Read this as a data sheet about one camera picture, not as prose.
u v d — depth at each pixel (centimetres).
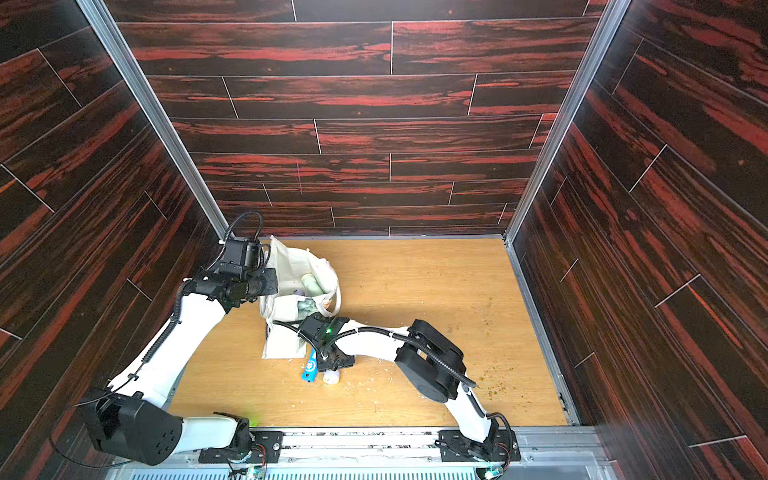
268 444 74
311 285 96
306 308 83
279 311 78
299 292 96
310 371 84
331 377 82
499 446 72
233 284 55
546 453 73
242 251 59
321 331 69
